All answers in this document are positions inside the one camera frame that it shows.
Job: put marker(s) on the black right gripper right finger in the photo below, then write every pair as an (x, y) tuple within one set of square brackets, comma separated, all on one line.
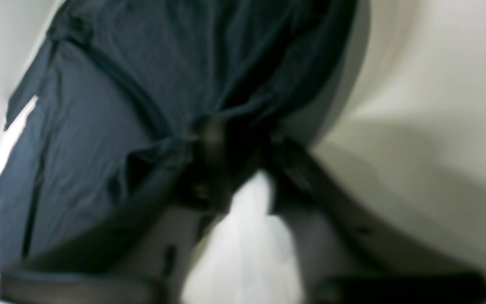
[(348, 255)]

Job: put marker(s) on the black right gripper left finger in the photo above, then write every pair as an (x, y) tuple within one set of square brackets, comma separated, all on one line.
[(141, 253)]

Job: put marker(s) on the dark long-sleeve shirt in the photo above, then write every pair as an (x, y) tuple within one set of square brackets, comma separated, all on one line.
[(121, 83)]

